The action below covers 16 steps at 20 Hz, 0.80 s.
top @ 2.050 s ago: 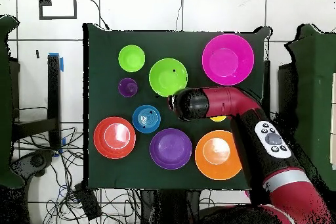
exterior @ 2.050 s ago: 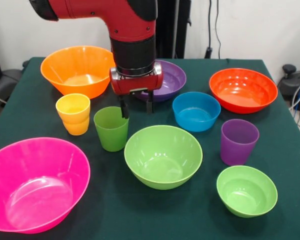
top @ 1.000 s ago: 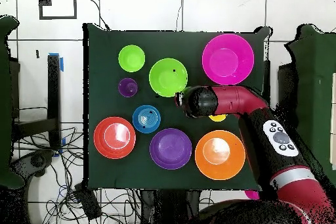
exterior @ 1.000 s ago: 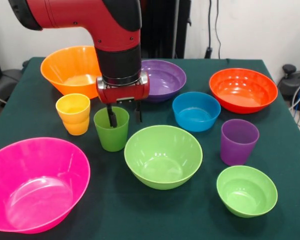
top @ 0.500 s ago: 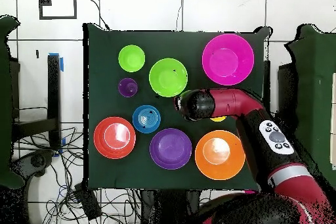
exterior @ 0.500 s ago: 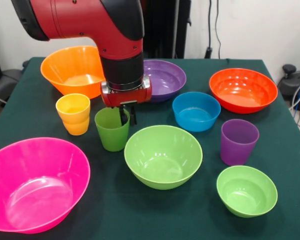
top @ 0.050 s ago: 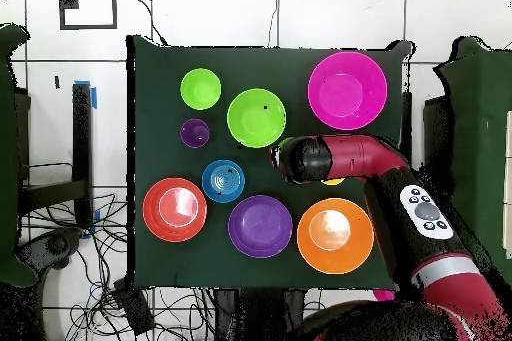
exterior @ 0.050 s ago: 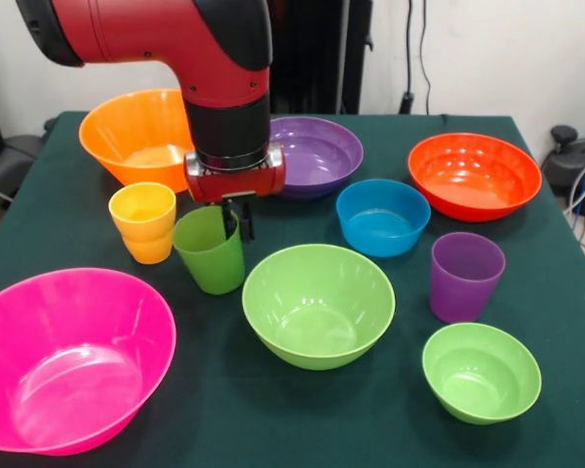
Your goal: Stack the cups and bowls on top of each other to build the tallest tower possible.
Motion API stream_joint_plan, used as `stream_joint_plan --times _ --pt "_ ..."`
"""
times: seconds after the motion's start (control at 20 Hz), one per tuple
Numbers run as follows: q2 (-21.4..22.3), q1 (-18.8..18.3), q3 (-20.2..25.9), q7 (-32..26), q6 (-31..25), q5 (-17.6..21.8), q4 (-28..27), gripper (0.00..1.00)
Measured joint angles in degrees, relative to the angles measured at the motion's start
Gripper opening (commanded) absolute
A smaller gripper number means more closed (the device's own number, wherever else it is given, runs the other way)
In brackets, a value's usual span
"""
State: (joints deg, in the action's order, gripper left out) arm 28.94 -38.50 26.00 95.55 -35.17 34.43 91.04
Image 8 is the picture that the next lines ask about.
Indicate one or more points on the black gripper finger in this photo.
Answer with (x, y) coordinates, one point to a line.
(247, 222)
(230, 219)

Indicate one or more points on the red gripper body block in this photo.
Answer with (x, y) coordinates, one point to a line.
(234, 185)

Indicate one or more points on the green plastic cup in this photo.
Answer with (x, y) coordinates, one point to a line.
(212, 268)

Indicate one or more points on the purple plastic bowl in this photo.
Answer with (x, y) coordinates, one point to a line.
(322, 161)

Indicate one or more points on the blue plastic bowl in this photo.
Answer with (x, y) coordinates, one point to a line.
(382, 229)

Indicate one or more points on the red plastic bowl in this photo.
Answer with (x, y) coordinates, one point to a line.
(473, 190)

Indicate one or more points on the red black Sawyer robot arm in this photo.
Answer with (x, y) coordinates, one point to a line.
(175, 34)

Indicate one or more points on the yellow plastic cup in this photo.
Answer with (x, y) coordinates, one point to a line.
(144, 234)

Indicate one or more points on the orange plastic bowl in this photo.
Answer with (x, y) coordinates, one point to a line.
(127, 146)

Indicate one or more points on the large green plastic bowl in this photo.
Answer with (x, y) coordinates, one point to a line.
(317, 322)

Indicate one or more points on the large pink plastic bowl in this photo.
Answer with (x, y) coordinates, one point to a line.
(73, 370)

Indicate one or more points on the dark green table cloth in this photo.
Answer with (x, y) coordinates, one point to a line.
(292, 439)

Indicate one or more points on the purple plastic cup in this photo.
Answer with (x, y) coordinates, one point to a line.
(463, 292)

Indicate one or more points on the small green plastic bowl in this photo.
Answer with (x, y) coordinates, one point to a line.
(480, 385)

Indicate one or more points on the black pedestal leg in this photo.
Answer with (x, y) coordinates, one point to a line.
(570, 166)
(19, 156)

